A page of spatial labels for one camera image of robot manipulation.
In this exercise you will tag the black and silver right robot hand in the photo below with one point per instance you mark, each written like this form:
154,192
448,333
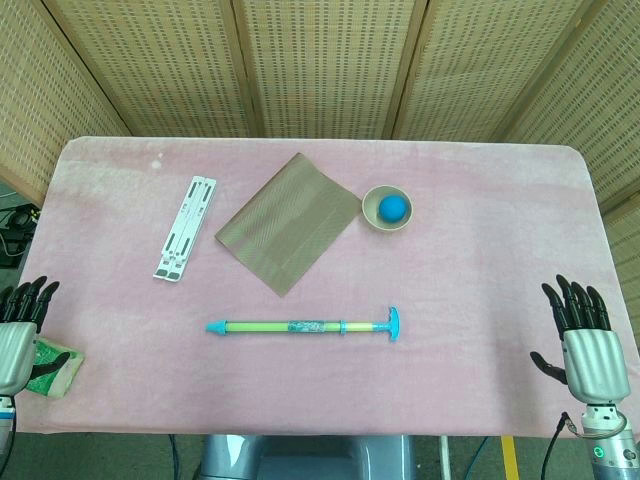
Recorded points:
595,360

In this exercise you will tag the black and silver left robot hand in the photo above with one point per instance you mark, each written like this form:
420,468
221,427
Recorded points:
17,350

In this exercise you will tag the green and blue water pump toy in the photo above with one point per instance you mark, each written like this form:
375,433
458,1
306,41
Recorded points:
260,327

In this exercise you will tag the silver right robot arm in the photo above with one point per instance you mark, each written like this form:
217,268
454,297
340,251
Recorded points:
615,450

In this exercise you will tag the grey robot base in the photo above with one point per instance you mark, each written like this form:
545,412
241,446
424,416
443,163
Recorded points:
300,460

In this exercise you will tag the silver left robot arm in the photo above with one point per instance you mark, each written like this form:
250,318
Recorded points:
5,417

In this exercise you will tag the green sponge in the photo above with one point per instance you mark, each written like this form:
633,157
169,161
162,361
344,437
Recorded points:
50,347

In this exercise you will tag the black equipment on floor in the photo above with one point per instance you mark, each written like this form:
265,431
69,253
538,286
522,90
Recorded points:
20,220

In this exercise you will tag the pink tablecloth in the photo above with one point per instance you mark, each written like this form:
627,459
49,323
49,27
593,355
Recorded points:
450,300

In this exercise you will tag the white folding laptop stand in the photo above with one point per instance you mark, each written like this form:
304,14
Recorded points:
186,227

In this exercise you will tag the blue ball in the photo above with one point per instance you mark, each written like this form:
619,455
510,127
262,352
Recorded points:
392,209

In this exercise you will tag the beige bowl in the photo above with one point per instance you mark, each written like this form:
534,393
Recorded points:
371,202

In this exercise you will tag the brown woven placemat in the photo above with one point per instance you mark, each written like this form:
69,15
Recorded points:
287,225

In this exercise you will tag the bamboo folding screen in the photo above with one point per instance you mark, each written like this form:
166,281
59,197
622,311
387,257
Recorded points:
325,65

